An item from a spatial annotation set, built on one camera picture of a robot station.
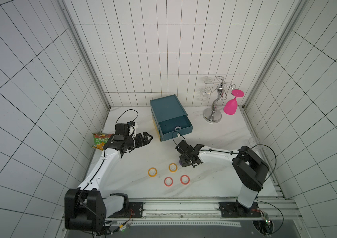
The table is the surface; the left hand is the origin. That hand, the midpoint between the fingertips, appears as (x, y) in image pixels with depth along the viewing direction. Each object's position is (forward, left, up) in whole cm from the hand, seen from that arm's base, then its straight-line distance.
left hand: (145, 141), depth 83 cm
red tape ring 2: (-16, -21, -15) cm, 30 cm away
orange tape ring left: (-13, -6, -14) cm, 20 cm away
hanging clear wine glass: (+41, -39, -1) cm, 57 cm away
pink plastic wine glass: (+26, -54, +3) cm, 60 cm away
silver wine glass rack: (+32, -47, -13) cm, 59 cm away
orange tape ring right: (-12, -15, -14) cm, 24 cm away
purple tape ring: (+9, -19, +1) cm, 21 cm away
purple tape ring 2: (-8, -20, -9) cm, 24 cm away
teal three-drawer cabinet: (+12, -14, +7) cm, 20 cm away
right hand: (-6, -21, -16) cm, 27 cm away
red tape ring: (-18, -11, -14) cm, 25 cm away
